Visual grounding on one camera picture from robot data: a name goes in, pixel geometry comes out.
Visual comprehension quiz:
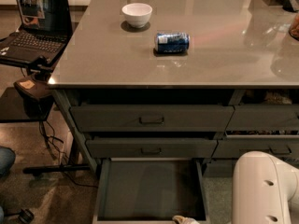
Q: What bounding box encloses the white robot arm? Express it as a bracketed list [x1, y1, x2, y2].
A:
[206, 151, 299, 224]

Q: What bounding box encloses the black caster wheel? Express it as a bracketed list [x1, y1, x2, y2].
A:
[18, 209, 35, 224]

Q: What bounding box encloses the blue soda can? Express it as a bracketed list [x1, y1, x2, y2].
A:
[155, 32, 190, 53]

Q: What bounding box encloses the person's leg in jeans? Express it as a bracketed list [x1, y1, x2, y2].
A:
[0, 147, 16, 176]

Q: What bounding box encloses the black laptop stand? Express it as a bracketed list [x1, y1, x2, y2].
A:
[0, 55, 90, 176]

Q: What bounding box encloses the white ceramic bowl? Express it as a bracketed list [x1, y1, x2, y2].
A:
[121, 3, 152, 28]

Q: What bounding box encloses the brown object at table edge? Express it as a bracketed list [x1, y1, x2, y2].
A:
[289, 13, 299, 40]

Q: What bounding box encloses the black laptop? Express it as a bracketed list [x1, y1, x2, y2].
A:
[0, 0, 73, 66]

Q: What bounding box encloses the black floor cable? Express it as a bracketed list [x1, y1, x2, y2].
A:
[38, 120, 100, 189]

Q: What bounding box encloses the grey cabinet frame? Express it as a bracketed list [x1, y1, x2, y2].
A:
[52, 90, 98, 176]

